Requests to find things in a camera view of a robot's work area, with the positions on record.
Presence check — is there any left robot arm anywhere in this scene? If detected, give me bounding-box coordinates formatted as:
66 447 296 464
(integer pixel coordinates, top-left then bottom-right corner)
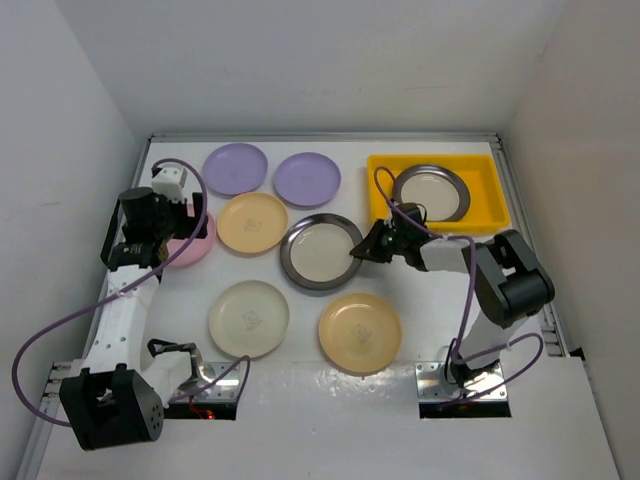
59 187 208 451

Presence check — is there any metal base plate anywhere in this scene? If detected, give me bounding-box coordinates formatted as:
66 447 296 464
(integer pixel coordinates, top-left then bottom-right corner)
169 357 251 404
415 361 508 404

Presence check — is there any pink plate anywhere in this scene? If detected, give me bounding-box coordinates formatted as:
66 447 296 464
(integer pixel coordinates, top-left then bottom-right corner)
167 204 216 268

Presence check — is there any orange plate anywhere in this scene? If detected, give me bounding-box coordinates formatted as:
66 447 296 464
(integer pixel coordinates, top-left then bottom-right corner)
217 192 289 255
318 293 403 376

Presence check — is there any orange plate lower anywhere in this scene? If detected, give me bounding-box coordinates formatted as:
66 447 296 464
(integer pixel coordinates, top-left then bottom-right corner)
318 293 403 376

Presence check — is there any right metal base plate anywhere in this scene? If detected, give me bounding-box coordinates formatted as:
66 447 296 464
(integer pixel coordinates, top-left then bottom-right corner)
415 361 508 404

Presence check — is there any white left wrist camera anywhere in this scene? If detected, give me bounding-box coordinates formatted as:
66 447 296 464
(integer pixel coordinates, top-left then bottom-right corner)
151 166 187 203

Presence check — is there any purple plate left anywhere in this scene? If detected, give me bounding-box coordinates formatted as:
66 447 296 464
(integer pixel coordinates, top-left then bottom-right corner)
201 143 268 196

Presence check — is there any orange plate upper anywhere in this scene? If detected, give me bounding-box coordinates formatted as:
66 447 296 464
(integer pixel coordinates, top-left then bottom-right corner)
217 192 289 255

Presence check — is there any purple plate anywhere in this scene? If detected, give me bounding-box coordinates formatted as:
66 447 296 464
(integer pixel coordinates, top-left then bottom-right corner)
273 152 342 208
201 143 268 196

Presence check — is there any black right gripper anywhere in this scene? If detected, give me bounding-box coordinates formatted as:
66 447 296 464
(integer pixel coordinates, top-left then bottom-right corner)
352 219 407 264

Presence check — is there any purple plate right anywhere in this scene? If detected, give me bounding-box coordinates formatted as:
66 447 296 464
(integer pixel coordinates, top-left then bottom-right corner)
273 152 342 208

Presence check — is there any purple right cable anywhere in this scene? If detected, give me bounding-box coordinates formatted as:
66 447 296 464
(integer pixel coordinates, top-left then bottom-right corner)
373 167 544 404

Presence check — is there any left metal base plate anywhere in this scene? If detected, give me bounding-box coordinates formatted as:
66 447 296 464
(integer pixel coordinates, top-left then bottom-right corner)
169 357 251 404

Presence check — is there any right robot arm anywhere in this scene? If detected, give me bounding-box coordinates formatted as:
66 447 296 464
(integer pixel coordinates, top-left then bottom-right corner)
350 203 555 398

